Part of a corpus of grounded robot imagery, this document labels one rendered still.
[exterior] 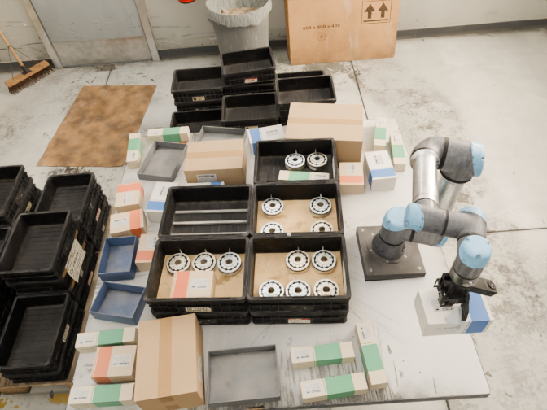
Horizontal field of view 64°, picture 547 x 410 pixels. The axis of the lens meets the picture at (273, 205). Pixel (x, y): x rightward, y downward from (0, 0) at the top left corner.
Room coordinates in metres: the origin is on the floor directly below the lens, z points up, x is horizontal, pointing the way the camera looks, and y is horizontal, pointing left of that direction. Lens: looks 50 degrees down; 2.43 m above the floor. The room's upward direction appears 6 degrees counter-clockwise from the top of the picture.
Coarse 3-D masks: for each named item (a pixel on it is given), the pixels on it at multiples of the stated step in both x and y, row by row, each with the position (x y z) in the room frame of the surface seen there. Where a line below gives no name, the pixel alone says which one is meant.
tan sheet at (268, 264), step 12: (312, 252) 1.06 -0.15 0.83; (336, 252) 1.05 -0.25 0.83; (264, 264) 1.02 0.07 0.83; (276, 264) 1.02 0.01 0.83; (336, 264) 0.99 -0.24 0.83; (264, 276) 0.97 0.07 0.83; (276, 276) 0.96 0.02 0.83; (288, 276) 0.95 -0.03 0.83; (300, 276) 0.95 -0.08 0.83; (312, 276) 0.94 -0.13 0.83; (324, 276) 0.94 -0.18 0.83; (336, 276) 0.93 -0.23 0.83; (312, 288) 0.89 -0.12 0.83
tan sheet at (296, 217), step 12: (288, 204) 1.34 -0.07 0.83; (300, 204) 1.33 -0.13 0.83; (264, 216) 1.28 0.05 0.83; (288, 216) 1.27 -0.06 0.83; (300, 216) 1.26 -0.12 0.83; (312, 216) 1.26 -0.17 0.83; (336, 216) 1.24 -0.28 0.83; (288, 228) 1.20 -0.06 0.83; (300, 228) 1.20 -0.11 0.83; (336, 228) 1.18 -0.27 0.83
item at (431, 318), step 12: (420, 300) 0.64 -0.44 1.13; (432, 300) 0.63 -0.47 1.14; (480, 300) 0.61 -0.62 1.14; (420, 312) 0.61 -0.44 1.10; (432, 312) 0.59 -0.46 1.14; (444, 312) 0.58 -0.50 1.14; (480, 312) 0.57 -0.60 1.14; (420, 324) 0.59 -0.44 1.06; (432, 324) 0.55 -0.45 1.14; (444, 324) 0.55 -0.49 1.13; (468, 324) 0.55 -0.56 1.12; (480, 324) 0.55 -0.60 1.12
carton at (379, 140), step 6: (378, 120) 1.96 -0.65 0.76; (384, 120) 1.96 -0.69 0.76; (378, 126) 1.91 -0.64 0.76; (384, 126) 1.91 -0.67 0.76; (378, 132) 1.86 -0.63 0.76; (384, 132) 1.86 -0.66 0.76; (378, 138) 1.81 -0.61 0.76; (384, 138) 1.81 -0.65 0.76; (378, 144) 1.77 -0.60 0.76; (384, 144) 1.76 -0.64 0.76; (378, 150) 1.76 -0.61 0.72
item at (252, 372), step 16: (208, 352) 0.69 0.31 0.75; (224, 352) 0.70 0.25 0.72; (240, 352) 0.70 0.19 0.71; (256, 352) 0.69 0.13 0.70; (272, 352) 0.69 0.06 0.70; (208, 368) 0.63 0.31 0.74; (224, 368) 0.64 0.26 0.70; (240, 368) 0.64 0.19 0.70; (256, 368) 0.63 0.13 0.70; (272, 368) 0.62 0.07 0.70; (208, 384) 0.58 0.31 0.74; (224, 384) 0.58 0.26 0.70; (240, 384) 0.57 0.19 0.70; (256, 384) 0.57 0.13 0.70; (272, 384) 0.56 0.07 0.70; (208, 400) 0.52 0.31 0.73; (224, 400) 0.52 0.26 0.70; (240, 400) 0.50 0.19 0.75; (256, 400) 0.50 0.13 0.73; (272, 400) 0.50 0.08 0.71
